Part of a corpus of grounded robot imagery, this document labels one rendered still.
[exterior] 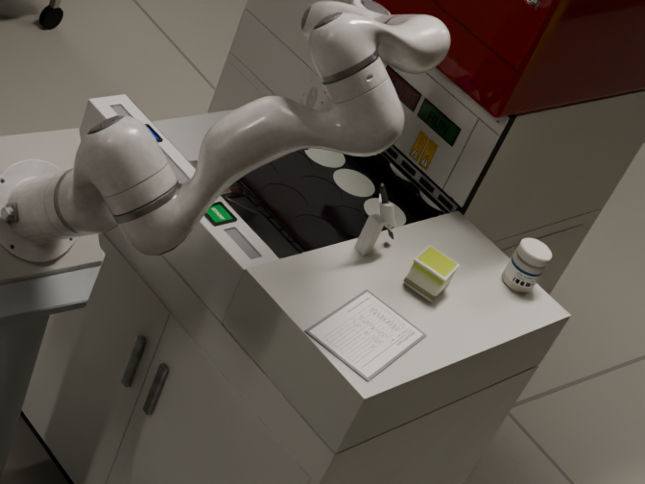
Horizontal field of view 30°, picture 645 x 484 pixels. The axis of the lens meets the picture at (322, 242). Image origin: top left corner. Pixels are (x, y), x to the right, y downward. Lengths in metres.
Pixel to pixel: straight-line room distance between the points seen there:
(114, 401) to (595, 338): 2.12
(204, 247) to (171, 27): 2.74
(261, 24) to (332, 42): 1.19
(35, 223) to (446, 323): 0.79
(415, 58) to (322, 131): 0.19
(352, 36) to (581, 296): 2.76
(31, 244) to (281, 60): 0.99
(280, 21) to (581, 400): 1.71
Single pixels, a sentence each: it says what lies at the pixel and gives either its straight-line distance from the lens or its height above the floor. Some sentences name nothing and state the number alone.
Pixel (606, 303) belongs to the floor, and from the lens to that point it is 4.54.
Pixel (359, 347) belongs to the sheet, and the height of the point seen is 0.97.
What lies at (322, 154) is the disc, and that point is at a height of 0.90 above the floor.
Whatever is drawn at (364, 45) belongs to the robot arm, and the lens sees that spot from 1.88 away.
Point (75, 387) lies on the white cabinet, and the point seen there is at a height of 0.32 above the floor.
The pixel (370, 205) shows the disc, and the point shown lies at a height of 0.90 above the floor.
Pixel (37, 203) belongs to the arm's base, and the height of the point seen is 1.01.
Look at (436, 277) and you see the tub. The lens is 2.33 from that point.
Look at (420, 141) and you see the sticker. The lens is 2.71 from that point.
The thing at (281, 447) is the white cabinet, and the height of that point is 0.73.
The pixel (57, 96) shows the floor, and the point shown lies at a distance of 4.33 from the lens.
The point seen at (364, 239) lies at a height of 1.00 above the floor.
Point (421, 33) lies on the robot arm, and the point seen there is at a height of 1.53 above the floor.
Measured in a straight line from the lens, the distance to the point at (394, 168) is 2.76.
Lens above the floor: 2.31
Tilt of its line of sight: 34 degrees down
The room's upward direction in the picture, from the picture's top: 25 degrees clockwise
